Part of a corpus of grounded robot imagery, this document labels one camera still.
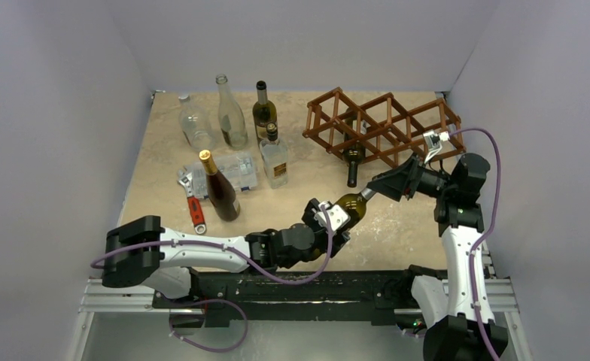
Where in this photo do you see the purple cable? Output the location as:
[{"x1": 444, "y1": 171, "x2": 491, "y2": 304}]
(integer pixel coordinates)
[
  {"x1": 446, "y1": 127, "x2": 503, "y2": 361},
  {"x1": 90, "y1": 209, "x2": 336, "y2": 287}
]

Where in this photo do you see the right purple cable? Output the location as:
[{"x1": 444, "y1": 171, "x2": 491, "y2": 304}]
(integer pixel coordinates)
[{"x1": 446, "y1": 127, "x2": 503, "y2": 361}]

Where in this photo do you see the red wine bottle gold cap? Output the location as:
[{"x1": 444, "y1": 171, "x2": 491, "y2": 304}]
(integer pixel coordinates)
[{"x1": 199, "y1": 150, "x2": 241, "y2": 222}]

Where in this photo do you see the wooden wine rack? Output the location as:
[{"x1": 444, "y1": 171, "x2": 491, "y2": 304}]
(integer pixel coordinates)
[{"x1": 302, "y1": 87, "x2": 462, "y2": 168}]

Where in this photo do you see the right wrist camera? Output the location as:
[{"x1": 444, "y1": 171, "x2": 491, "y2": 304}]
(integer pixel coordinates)
[{"x1": 423, "y1": 130, "x2": 450, "y2": 165}]

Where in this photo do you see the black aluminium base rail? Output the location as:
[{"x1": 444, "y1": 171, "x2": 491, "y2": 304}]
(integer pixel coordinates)
[{"x1": 81, "y1": 266, "x2": 517, "y2": 329}]

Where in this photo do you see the dark bottle silver cap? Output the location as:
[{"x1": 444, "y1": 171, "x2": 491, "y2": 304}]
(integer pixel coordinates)
[{"x1": 252, "y1": 80, "x2": 277, "y2": 144}]

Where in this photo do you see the clear glass bottle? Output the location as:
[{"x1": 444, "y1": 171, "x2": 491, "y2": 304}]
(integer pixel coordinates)
[
  {"x1": 178, "y1": 95, "x2": 217, "y2": 152},
  {"x1": 216, "y1": 74, "x2": 248, "y2": 150}
]

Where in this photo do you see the red adjustable wrench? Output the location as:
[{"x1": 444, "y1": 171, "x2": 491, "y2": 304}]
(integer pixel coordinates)
[{"x1": 178, "y1": 170, "x2": 207, "y2": 235}]

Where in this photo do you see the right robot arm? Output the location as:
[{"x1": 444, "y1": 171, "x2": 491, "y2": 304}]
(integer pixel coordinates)
[{"x1": 367, "y1": 153, "x2": 509, "y2": 360}]

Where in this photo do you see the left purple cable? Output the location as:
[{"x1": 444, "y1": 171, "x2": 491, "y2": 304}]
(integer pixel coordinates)
[{"x1": 90, "y1": 209, "x2": 336, "y2": 287}]

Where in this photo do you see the clear bottle black cap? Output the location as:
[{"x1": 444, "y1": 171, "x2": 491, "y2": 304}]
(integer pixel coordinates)
[{"x1": 259, "y1": 122, "x2": 288, "y2": 189}]

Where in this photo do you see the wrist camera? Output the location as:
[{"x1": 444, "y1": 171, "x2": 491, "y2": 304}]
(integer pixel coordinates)
[
  {"x1": 423, "y1": 130, "x2": 450, "y2": 165},
  {"x1": 314, "y1": 201, "x2": 351, "y2": 235}
]

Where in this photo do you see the green bottle silver neck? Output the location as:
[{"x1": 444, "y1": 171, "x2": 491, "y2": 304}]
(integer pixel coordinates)
[{"x1": 332, "y1": 187, "x2": 379, "y2": 235}]

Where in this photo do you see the clear plastic screw box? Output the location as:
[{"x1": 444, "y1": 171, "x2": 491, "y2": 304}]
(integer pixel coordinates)
[{"x1": 184, "y1": 151, "x2": 258, "y2": 199}]

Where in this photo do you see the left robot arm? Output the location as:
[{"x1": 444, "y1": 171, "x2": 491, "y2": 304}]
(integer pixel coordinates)
[{"x1": 91, "y1": 199, "x2": 353, "y2": 308}]

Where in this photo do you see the dark bottle black cap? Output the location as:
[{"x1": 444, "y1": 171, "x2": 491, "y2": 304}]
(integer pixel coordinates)
[{"x1": 342, "y1": 114, "x2": 366, "y2": 188}]

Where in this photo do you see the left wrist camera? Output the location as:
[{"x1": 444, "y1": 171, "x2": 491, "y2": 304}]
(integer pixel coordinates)
[{"x1": 314, "y1": 201, "x2": 351, "y2": 235}]

